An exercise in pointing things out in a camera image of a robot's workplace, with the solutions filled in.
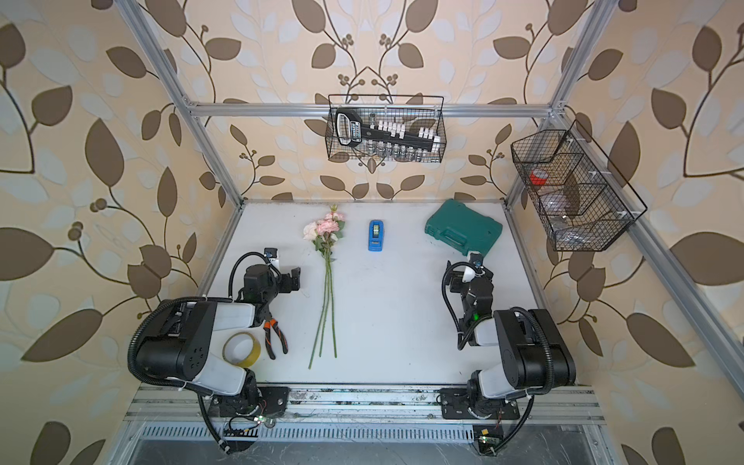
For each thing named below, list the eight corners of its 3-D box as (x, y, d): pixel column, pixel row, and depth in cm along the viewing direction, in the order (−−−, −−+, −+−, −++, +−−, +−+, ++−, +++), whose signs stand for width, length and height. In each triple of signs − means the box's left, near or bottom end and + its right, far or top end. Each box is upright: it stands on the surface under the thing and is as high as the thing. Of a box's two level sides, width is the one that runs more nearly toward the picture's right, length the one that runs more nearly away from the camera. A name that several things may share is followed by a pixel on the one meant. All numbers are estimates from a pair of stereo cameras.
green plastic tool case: (423, 231, 113) (425, 223, 109) (453, 203, 122) (455, 195, 119) (476, 265, 103) (479, 257, 99) (503, 232, 113) (507, 223, 109)
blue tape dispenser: (368, 251, 106) (367, 243, 103) (369, 228, 114) (368, 220, 110) (384, 251, 106) (384, 243, 103) (384, 228, 114) (384, 220, 110)
